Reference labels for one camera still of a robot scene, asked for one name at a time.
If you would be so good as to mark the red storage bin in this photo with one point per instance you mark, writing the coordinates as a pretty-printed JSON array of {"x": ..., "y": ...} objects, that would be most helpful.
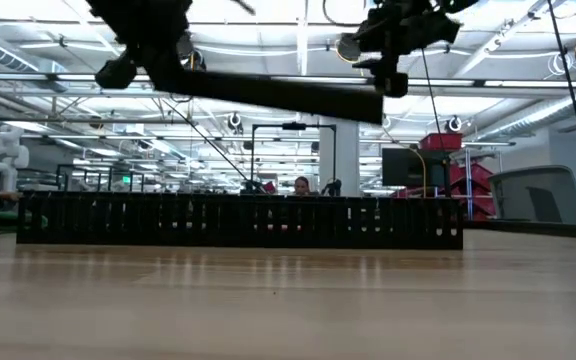
[{"x": 440, "y": 141}]

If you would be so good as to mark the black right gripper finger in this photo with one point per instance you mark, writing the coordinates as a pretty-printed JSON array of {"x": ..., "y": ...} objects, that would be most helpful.
[{"x": 393, "y": 80}]

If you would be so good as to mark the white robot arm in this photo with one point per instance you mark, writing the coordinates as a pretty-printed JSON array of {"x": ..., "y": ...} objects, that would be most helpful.
[{"x": 5, "y": 155}]

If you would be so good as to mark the black gantry frame with camera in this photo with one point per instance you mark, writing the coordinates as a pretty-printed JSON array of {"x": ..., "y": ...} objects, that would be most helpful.
[{"x": 294, "y": 126}]

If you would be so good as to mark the long ceiling light strip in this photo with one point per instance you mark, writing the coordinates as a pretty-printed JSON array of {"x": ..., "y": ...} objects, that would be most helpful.
[{"x": 493, "y": 82}]

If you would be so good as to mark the red shelf rack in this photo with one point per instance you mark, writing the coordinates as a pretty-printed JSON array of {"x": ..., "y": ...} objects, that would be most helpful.
[{"x": 475, "y": 177}]

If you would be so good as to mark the white column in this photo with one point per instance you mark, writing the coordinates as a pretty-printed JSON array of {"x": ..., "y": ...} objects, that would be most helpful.
[{"x": 345, "y": 160}]

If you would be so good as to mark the black duct cover strip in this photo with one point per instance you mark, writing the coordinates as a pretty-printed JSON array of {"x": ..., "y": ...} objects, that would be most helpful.
[{"x": 278, "y": 95}]

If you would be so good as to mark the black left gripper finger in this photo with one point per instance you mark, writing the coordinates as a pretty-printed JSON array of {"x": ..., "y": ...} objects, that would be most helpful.
[
  {"x": 115, "y": 72},
  {"x": 165, "y": 70}
]

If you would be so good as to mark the black monitor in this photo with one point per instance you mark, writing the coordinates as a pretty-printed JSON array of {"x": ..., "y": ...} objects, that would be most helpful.
[{"x": 408, "y": 167}]

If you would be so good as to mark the green exit sign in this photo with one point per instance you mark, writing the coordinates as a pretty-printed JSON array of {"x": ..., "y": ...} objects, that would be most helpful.
[{"x": 126, "y": 179}]

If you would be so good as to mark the small white ringed ceiling reel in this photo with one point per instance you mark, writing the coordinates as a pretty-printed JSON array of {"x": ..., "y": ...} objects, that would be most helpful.
[
  {"x": 454, "y": 123},
  {"x": 234, "y": 120}
]

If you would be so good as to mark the person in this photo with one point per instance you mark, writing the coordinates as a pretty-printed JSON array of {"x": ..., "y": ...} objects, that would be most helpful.
[{"x": 302, "y": 186}]

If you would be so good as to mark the black zip tie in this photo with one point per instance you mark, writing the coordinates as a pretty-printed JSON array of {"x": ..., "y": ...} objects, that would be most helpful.
[{"x": 208, "y": 140}]

